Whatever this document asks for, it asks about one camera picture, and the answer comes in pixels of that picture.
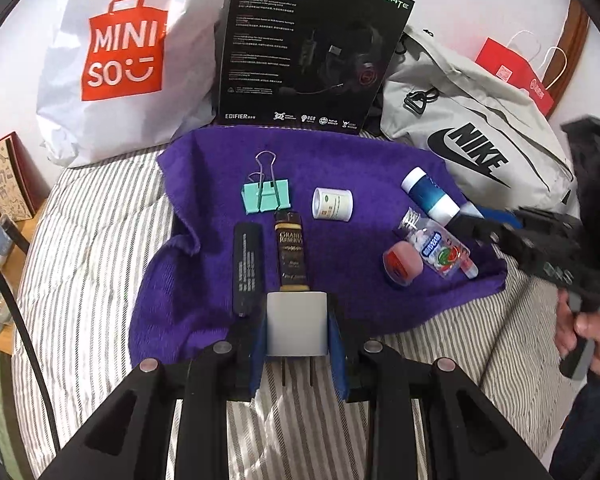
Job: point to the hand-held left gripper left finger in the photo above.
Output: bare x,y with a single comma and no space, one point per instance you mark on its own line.
257,355

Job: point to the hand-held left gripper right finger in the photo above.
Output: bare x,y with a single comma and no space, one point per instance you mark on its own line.
336,355

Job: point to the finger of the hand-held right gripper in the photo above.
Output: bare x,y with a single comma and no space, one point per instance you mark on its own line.
490,240
517,219

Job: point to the pink tube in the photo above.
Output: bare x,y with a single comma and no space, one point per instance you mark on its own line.
470,271

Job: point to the white wall charger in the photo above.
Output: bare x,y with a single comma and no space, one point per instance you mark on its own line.
296,325

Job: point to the clear plastic mint bottle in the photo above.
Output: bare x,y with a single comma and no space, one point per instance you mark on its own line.
437,250

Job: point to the white bottle with blue label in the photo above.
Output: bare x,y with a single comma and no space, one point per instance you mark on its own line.
430,195

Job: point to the black case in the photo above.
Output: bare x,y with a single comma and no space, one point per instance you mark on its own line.
247,270

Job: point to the small pink container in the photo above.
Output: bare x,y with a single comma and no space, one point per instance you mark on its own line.
405,262

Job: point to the brown and black tube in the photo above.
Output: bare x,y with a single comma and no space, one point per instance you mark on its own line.
291,255

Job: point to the small white jar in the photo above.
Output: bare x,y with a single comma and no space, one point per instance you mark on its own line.
332,204

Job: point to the person's right forearm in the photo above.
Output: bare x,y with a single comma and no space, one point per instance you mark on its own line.
590,430

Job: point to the grey backpack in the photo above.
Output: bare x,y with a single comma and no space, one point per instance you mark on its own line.
480,110

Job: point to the red paper bag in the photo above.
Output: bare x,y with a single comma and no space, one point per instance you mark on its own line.
510,65

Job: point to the green binder clip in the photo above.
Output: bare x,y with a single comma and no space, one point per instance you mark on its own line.
265,197

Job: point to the purple towel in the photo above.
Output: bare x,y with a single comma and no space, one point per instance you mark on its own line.
205,185

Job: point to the wooden headboard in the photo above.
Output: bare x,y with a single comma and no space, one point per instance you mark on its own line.
575,25

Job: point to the striped bed sheet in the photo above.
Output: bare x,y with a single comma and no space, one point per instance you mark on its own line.
90,260

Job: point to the black headset box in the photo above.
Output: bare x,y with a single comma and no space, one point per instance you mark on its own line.
305,35

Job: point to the white shopping bag orange logo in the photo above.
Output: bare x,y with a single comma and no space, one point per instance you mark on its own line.
130,110

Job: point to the patterned book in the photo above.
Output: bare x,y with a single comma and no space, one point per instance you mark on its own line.
5,180

